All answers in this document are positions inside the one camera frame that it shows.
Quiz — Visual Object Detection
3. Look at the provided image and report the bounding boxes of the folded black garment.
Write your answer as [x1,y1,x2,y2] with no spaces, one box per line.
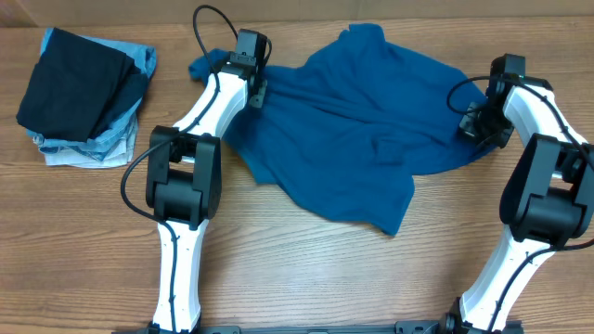
[16,29,149,142]

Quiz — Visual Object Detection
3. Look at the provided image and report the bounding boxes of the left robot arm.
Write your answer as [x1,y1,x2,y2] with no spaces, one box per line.
[146,30,272,333]

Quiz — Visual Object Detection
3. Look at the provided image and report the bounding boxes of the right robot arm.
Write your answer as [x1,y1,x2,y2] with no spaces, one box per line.
[430,54,593,333]

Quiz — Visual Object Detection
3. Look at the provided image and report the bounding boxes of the folded white garment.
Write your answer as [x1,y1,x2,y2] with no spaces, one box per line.
[43,117,138,169]

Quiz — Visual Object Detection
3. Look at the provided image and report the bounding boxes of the blue polo shirt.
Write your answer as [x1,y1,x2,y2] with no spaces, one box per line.
[187,22,500,237]

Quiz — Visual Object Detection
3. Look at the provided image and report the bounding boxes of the folded light blue jeans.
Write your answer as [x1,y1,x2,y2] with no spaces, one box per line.
[24,28,157,153]

